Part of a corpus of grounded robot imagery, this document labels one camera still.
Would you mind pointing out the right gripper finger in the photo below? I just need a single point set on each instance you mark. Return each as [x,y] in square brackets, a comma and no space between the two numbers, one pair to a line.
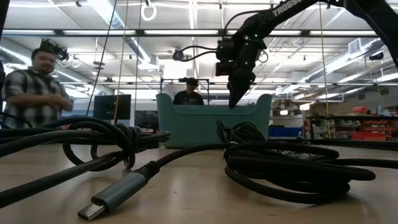
[237,90]
[249,80]

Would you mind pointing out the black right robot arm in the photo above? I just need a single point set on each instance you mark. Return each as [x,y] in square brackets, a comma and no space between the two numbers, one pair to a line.
[280,12]

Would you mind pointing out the black aluminium table frame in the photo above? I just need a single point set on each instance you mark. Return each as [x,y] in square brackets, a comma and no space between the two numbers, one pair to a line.
[357,143]

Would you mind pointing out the black round overhead camera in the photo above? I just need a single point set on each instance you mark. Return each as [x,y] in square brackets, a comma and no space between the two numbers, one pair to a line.
[178,55]

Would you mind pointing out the black computer monitor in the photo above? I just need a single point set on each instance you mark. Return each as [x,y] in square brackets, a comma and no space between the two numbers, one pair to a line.
[105,107]

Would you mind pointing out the person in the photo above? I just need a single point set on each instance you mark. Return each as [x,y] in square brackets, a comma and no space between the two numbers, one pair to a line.
[188,98]
[28,93]

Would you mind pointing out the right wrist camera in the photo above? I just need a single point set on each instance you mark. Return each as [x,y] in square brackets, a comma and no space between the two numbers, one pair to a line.
[224,49]

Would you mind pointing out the black overhead beam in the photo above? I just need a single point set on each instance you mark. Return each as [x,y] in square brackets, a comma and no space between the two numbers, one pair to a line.
[140,32]

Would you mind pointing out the teal plastic bin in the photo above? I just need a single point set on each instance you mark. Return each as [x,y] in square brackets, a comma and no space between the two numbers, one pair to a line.
[192,127]

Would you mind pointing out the blue storage bins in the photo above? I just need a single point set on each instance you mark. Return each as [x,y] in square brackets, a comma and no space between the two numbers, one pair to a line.
[286,132]

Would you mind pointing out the shelf with red bins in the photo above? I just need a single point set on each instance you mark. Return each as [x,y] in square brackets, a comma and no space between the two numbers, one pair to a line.
[373,135]

